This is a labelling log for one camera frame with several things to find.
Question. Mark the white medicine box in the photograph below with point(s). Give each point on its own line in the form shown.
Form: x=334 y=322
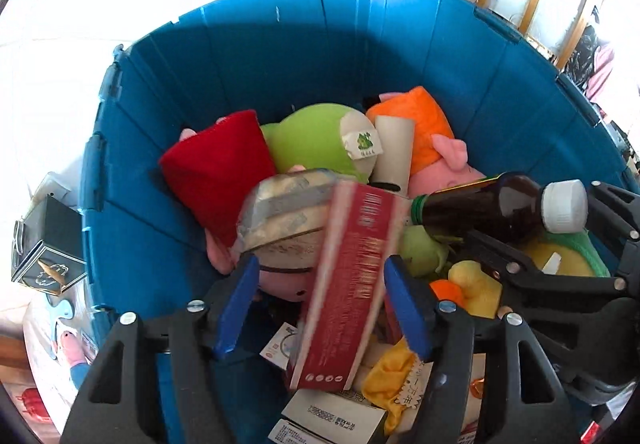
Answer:
x=335 y=416

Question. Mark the yellow cloth toy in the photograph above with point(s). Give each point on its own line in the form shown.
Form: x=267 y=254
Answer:
x=390 y=379

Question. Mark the pig plush in blue outfit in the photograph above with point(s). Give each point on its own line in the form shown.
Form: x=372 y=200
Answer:
x=75 y=359

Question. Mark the pig plush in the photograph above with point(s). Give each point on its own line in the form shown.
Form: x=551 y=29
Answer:
x=435 y=144
x=215 y=164
x=75 y=359

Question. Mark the yellow green plush toy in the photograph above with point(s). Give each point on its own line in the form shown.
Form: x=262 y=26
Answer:
x=570 y=251

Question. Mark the blue plastic storage crate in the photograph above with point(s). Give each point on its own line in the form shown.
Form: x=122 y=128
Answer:
x=350 y=39

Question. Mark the cardboard tube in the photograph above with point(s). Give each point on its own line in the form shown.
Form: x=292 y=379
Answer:
x=395 y=149

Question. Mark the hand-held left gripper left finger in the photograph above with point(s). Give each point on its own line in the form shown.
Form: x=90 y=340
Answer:
x=235 y=309

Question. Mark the clear packing tape roll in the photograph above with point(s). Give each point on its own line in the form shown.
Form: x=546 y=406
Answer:
x=285 y=214

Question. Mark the red handbag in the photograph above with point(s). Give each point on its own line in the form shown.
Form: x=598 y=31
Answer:
x=35 y=406

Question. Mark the green plush toy with label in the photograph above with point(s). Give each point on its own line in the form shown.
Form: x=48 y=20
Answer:
x=310 y=139

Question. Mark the pig plush in orange outfit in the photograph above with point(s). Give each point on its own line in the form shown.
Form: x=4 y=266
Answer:
x=435 y=144

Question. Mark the long red box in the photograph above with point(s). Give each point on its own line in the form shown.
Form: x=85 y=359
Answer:
x=350 y=284

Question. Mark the black gift box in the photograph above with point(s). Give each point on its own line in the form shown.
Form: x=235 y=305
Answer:
x=47 y=244

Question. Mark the brown bottle with green label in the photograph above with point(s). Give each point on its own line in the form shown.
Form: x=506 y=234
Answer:
x=485 y=206

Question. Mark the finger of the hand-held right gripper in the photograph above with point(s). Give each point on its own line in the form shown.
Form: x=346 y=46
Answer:
x=612 y=206
x=550 y=269

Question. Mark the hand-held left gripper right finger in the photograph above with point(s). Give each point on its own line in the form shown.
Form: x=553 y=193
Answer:
x=405 y=309

